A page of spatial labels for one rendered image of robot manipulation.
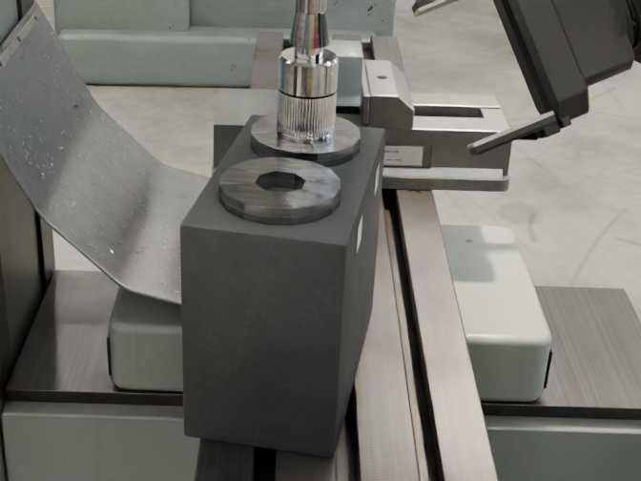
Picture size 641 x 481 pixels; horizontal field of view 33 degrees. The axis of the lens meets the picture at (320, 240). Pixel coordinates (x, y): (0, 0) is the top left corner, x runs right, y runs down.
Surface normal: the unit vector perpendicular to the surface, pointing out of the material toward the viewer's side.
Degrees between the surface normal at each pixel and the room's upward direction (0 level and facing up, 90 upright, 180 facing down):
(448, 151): 90
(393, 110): 90
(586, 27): 63
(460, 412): 0
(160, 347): 90
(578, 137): 0
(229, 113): 0
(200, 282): 90
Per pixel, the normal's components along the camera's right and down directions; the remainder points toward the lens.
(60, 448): 0.01, 0.47
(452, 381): 0.04, -0.88
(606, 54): 0.06, 0.02
